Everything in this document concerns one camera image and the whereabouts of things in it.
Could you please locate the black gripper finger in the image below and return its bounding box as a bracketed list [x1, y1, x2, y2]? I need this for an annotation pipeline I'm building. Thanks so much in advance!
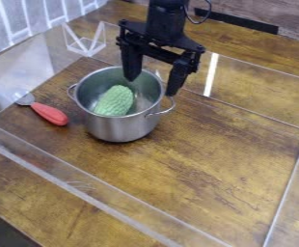
[166, 58, 199, 96]
[122, 42, 143, 81]

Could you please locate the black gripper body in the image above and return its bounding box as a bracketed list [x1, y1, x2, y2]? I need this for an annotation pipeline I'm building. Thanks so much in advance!
[118, 0, 206, 65]

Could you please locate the green bitter gourd toy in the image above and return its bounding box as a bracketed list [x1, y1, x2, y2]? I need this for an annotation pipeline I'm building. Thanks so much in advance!
[94, 85, 134, 116]

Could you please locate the silver metal pot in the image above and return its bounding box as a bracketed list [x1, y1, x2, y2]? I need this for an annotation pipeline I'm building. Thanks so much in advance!
[67, 67, 175, 143]

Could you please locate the black strip on table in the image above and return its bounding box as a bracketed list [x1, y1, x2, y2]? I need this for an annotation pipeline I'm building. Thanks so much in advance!
[209, 12, 279, 35]

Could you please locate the black cable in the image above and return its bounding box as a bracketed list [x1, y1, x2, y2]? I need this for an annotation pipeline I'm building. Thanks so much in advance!
[182, 0, 214, 25]

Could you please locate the clear acrylic triangle bracket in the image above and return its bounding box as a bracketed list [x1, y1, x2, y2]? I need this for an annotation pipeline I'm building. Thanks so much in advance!
[62, 23, 106, 57]

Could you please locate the red handled spatula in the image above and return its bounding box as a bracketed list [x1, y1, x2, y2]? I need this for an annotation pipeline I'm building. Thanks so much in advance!
[16, 94, 68, 126]

